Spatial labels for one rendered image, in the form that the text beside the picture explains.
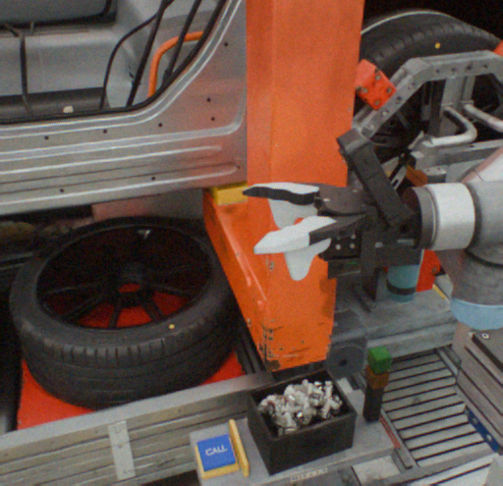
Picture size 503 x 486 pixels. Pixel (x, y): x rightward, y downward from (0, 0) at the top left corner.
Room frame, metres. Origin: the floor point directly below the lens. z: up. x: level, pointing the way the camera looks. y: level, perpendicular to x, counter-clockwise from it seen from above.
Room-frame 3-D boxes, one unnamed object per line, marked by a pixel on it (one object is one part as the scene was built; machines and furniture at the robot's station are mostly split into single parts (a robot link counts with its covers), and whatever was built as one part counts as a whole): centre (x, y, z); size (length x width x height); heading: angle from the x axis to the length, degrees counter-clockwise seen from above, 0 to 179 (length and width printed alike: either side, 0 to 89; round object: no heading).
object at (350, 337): (1.39, -0.19, 0.26); 0.42 x 0.18 x 0.35; 17
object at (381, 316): (1.61, -0.44, 0.32); 0.40 x 0.30 x 0.28; 107
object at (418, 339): (1.61, -0.44, 0.13); 0.50 x 0.36 x 0.10; 107
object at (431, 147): (1.30, -0.44, 1.03); 0.19 x 0.18 x 0.11; 17
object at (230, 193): (1.55, 0.07, 0.71); 0.14 x 0.14 x 0.05; 17
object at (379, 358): (0.90, -0.26, 0.64); 0.04 x 0.04 x 0.04; 17
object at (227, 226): (1.39, 0.02, 0.69); 0.52 x 0.17 x 0.35; 17
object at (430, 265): (1.49, -0.48, 0.48); 0.16 x 0.12 x 0.17; 17
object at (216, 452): (0.79, 0.09, 0.47); 0.07 x 0.07 x 0.02; 17
